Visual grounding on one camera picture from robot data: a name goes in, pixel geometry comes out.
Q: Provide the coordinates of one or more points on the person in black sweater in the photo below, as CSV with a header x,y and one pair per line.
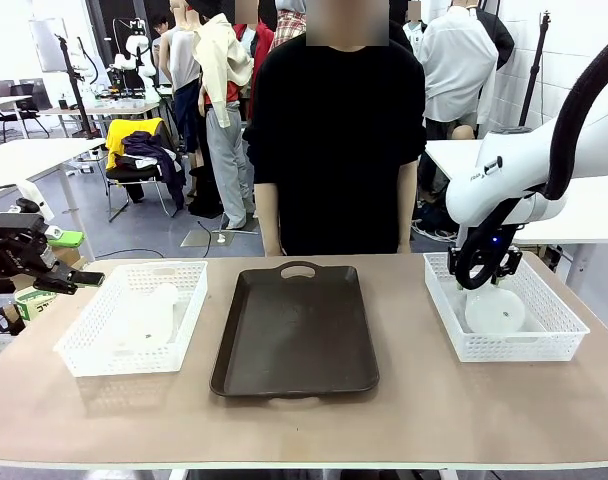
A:
x,y
334,150

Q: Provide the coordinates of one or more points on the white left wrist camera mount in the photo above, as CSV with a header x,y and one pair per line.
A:
x,y
31,194

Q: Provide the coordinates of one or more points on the person in red top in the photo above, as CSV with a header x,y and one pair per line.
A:
x,y
261,45

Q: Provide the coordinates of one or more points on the grey mannequin base plate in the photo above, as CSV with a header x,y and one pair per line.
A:
x,y
204,239

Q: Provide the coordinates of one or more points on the mannequin with white shirt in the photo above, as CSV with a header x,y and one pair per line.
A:
x,y
456,65

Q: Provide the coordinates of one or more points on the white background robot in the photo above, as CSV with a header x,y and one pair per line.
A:
x,y
134,50

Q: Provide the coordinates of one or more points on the person's left forearm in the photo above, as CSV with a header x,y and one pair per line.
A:
x,y
407,210

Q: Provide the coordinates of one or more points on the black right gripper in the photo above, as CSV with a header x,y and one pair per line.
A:
x,y
513,260

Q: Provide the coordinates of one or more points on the white side table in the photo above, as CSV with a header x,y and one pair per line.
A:
x,y
594,215

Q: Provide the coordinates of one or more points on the dark brown plastic tray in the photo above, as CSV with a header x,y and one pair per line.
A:
x,y
294,340

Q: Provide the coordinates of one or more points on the person's right forearm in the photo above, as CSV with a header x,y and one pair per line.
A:
x,y
270,220

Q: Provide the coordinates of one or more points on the mannequin with cream jacket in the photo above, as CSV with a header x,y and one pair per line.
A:
x,y
224,65

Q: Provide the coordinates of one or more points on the white board panel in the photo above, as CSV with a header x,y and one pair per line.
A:
x,y
46,45

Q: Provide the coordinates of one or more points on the green white cardboard box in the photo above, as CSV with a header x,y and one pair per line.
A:
x,y
34,302

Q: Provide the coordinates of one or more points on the yellow garment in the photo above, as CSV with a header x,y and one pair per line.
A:
x,y
116,132

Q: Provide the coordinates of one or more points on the white table with legs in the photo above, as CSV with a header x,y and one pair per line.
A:
x,y
29,160

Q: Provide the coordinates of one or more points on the black office chair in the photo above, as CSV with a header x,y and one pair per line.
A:
x,y
21,102

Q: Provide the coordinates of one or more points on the black hanging jacket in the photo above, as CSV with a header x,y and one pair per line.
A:
x,y
501,37

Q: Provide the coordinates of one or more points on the black metal chair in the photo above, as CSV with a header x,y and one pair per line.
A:
x,y
134,175

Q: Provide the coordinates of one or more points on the plaid shirt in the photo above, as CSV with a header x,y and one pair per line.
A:
x,y
286,30

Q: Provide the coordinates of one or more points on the black tripod stand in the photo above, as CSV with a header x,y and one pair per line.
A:
x,y
76,90

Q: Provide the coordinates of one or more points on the brown cardboard box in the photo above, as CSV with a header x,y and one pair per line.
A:
x,y
71,255

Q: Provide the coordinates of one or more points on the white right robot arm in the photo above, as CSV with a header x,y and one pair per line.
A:
x,y
514,160

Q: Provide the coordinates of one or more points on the translucent conical flask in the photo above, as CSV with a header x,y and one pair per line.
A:
x,y
489,312
149,320

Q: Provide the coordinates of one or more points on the black light stand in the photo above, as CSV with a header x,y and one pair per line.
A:
x,y
534,70

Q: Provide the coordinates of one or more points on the mannequin with grey tank top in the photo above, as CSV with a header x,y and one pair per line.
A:
x,y
181,65

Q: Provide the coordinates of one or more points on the white perforated plastic basket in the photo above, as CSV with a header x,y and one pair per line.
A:
x,y
134,362
509,350

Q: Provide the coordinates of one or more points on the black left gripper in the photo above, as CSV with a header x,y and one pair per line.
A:
x,y
9,250

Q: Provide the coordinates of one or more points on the dark purple garment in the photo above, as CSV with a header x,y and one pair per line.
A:
x,y
149,145

